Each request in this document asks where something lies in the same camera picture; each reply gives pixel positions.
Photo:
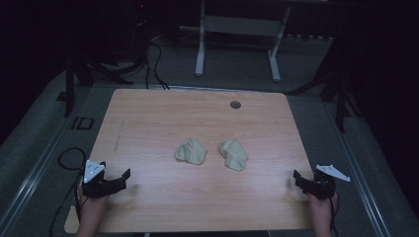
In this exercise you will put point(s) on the person's left hand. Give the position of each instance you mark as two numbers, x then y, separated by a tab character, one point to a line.
92	205

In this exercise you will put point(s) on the grey table grommet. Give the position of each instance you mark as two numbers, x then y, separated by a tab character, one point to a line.
235	105

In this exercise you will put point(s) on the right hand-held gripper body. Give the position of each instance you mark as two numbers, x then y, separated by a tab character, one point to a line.
324	184

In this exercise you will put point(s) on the person's right hand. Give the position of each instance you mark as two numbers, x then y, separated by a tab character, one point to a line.
321	205

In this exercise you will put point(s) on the metal floor rail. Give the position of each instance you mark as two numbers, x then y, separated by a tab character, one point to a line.
36	168
357	171

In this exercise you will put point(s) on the pale green sock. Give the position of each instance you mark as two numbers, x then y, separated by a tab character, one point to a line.
191	152
235	155

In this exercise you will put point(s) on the black metal stand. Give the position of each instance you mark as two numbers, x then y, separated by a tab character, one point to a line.
69	85
341	98

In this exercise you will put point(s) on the white metal desk frame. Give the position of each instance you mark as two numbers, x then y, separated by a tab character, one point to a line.
237	25

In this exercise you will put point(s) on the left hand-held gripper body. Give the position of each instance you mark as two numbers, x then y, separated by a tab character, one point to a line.
95	184

